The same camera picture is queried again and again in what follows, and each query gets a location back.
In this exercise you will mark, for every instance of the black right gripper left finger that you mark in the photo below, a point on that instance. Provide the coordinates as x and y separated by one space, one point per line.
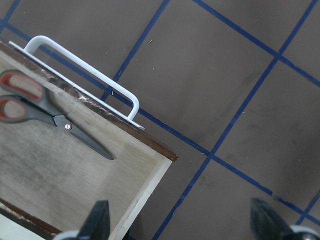
97 224

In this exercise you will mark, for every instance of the light wooden drawer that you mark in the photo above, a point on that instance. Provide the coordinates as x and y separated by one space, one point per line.
56 179

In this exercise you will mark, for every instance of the grey orange scissors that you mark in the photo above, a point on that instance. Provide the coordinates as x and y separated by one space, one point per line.
36 104

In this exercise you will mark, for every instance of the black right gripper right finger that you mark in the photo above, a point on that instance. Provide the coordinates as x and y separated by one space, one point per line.
266 223

